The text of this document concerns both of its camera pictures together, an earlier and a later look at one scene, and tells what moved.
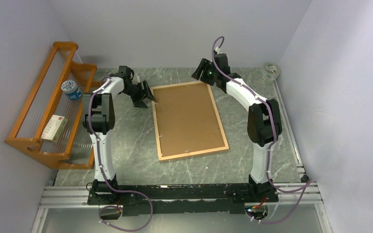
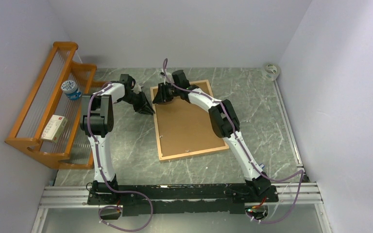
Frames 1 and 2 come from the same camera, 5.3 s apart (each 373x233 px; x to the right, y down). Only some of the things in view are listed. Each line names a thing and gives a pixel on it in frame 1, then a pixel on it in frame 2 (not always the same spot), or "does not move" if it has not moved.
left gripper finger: [148, 92] -> [145, 107]
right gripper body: [208, 74] -> [172, 91]
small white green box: [52, 131] does not move
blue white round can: [70, 88] does not move
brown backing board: [186, 120] does not move
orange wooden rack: [51, 125] does not move
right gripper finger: [197, 73] -> [161, 95]
